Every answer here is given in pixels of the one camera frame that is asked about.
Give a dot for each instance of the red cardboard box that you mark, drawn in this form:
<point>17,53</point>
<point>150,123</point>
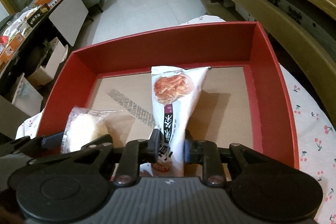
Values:
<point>168,43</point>

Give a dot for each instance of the clear storage bin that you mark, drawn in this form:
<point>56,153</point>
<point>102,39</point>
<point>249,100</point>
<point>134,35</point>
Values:
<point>29,95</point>

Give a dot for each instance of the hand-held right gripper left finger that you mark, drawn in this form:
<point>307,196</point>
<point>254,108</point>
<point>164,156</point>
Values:
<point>154,148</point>

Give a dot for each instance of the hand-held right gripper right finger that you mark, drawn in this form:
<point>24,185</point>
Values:
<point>187,151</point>

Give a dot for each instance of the cherry print cloth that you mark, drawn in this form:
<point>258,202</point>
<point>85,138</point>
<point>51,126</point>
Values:
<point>312,134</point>

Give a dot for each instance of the white snack packet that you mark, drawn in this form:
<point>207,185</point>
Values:
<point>170,87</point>

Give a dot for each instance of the white cardboard box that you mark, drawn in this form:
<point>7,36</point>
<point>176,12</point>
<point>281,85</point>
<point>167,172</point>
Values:
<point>50,69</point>

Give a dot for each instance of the black and white coffee table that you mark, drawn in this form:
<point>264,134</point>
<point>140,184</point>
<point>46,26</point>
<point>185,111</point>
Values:
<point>65,11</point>

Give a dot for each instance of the black snack box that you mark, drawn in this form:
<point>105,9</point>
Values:
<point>36,16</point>

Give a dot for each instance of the orange carton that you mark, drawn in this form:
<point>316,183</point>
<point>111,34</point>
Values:
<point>11,48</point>

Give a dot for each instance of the pile of snack bags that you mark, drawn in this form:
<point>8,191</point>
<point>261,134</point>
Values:
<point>14,23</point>

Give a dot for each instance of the clear round pastry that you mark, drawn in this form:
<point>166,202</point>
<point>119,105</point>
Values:
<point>84,127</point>

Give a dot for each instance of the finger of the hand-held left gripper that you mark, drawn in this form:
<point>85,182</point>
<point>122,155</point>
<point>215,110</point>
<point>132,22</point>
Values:
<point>32,160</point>
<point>52,140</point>

